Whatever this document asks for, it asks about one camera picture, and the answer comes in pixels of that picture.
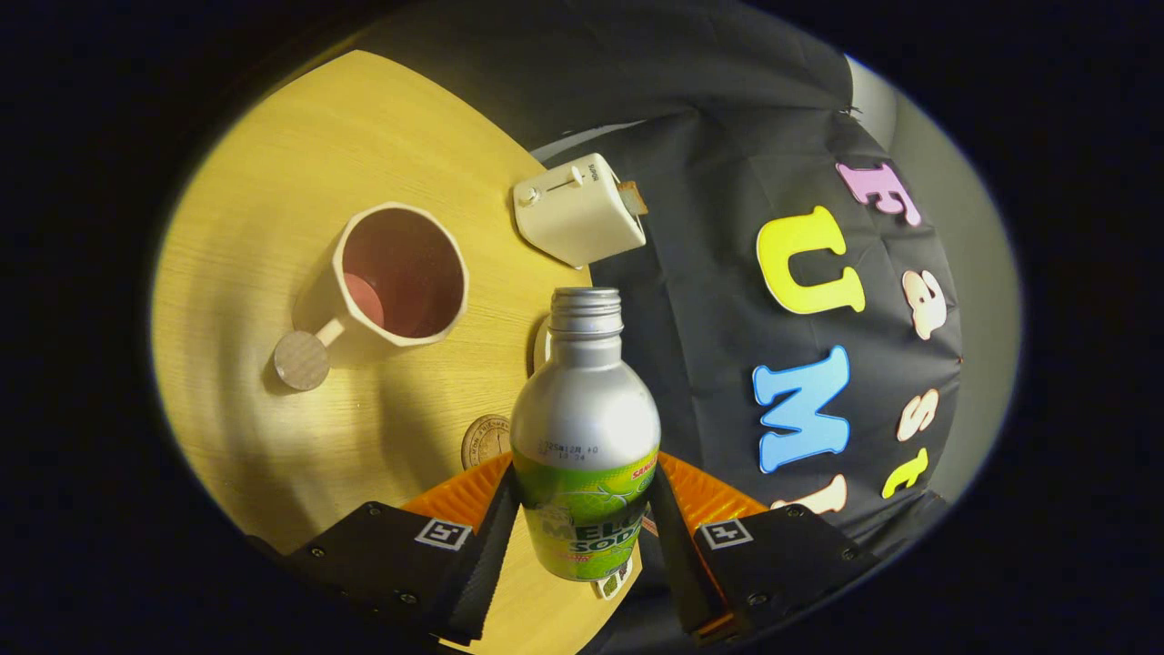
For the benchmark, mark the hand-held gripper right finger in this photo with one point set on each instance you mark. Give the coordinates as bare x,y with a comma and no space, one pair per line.
677,555

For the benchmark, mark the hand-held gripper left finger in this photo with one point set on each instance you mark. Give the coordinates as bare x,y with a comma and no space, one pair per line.
482,564

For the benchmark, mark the round wooden coaster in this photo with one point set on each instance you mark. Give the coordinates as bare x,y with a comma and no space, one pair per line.
486,443

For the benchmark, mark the silver green juice bottle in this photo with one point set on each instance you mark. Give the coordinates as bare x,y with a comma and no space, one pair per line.
582,409

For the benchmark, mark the white plate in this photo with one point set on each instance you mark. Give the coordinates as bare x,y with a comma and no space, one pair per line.
540,350

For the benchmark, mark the black backdrop cloth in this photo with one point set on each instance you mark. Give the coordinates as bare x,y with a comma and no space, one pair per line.
709,273

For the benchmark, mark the white toaster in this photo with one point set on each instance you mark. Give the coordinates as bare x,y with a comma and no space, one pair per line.
573,218

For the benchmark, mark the toast slice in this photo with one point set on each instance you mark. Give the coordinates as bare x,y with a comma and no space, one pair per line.
634,197

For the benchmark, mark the wooden table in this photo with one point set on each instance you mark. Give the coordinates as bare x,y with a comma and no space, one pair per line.
255,227

